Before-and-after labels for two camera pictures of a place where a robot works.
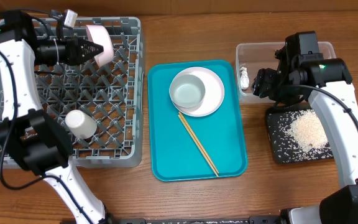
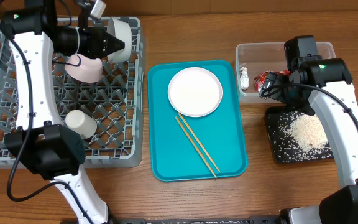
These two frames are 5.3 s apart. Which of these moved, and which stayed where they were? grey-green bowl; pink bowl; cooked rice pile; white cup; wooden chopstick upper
Moved: pink bowl; grey-green bowl
Stayed: white cup; cooked rice pile; wooden chopstick upper
